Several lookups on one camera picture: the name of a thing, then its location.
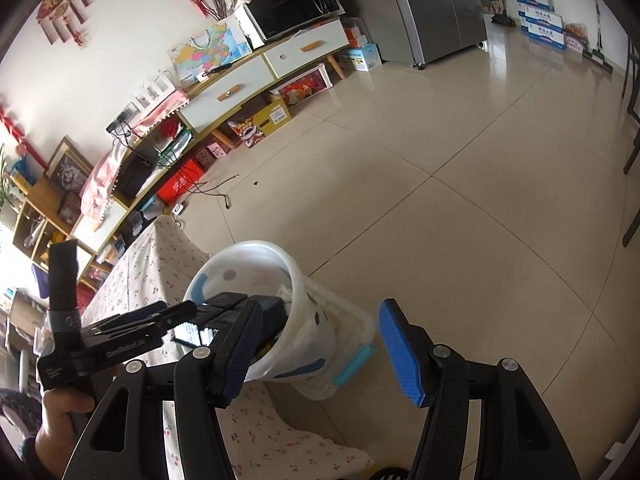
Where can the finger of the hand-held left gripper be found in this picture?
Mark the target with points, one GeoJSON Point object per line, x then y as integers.
{"type": "Point", "coordinates": [145, 334]}
{"type": "Point", "coordinates": [150, 317]}

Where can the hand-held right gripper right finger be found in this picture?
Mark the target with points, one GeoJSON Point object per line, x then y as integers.
{"type": "Point", "coordinates": [400, 355]}

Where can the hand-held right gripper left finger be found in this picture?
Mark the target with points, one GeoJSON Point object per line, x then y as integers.
{"type": "Point", "coordinates": [240, 355]}

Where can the black plastic compartment tray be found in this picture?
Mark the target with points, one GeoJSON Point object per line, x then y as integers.
{"type": "Point", "coordinates": [225, 305]}

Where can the white tissue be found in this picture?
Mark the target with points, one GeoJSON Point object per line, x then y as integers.
{"type": "Point", "coordinates": [285, 294]}

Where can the white plastic trash bin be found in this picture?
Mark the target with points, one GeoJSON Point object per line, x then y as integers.
{"type": "Point", "coordinates": [320, 320]}

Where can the person's left forearm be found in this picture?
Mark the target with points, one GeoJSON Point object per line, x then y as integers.
{"type": "Point", "coordinates": [40, 467]}

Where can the person's left hand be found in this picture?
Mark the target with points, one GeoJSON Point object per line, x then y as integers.
{"type": "Point", "coordinates": [57, 415]}

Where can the cherry print tablecloth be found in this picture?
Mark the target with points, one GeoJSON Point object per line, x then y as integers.
{"type": "Point", "coordinates": [165, 270]}

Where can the dark patterned clothing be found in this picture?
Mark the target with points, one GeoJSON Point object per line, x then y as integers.
{"type": "Point", "coordinates": [17, 410]}

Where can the red flat box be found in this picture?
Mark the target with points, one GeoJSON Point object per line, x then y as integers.
{"type": "Point", "coordinates": [180, 180]}

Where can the wooden cubby shelf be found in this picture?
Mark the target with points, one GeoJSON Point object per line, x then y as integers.
{"type": "Point", "coordinates": [37, 205]}

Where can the pink frilled cloth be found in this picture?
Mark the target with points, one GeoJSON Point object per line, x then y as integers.
{"type": "Point", "coordinates": [100, 175]}

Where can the framed cat picture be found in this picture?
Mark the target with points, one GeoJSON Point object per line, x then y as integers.
{"type": "Point", "coordinates": [70, 172]}

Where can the yellow cardboard box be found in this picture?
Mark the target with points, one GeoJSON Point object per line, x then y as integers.
{"type": "Point", "coordinates": [262, 122]}

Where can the white picket rack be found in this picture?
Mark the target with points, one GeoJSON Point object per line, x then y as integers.
{"type": "Point", "coordinates": [150, 91]}

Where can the wooden white drawer cabinet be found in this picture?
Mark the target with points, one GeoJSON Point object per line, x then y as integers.
{"type": "Point", "coordinates": [235, 95]}

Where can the map print paper bag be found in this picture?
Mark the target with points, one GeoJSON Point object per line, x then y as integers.
{"type": "Point", "coordinates": [210, 55]}

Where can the red gift box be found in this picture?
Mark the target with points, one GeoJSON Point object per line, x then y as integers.
{"type": "Point", "coordinates": [302, 85]}

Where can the blue white small carton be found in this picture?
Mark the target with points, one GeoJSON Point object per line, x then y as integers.
{"type": "Point", "coordinates": [360, 57]}

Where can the dried twig bundle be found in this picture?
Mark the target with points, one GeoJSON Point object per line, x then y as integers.
{"type": "Point", "coordinates": [217, 2]}

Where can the black microwave oven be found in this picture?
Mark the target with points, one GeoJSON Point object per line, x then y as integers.
{"type": "Point", "coordinates": [290, 10]}

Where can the grey refrigerator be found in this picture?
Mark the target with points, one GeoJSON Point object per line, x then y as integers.
{"type": "Point", "coordinates": [435, 5]}

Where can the flat mop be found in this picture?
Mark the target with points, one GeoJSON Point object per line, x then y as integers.
{"type": "Point", "coordinates": [600, 55]}

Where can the orange snack box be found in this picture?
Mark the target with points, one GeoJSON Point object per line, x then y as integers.
{"type": "Point", "coordinates": [577, 37]}

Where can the small dark picture frame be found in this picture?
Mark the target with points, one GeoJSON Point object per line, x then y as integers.
{"type": "Point", "coordinates": [69, 207]}

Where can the wall power strip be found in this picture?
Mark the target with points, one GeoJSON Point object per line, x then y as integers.
{"type": "Point", "coordinates": [120, 119]}

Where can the red knot wall ornament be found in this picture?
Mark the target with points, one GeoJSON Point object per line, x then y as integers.
{"type": "Point", "coordinates": [62, 5]}

